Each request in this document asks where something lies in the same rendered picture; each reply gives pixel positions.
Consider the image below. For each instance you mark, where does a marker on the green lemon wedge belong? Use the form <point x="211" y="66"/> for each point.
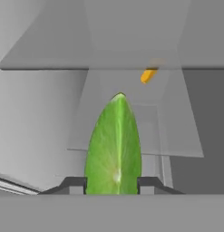
<point x="114" y="148"/>

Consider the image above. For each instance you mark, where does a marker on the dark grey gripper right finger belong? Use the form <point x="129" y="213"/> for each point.
<point x="149" y="182"/>

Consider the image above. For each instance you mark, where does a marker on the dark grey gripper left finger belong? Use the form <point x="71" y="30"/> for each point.
<point x="74" y="182"/>

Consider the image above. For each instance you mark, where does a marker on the orange carrot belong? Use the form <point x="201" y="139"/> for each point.
<point x="148" y="75"/>

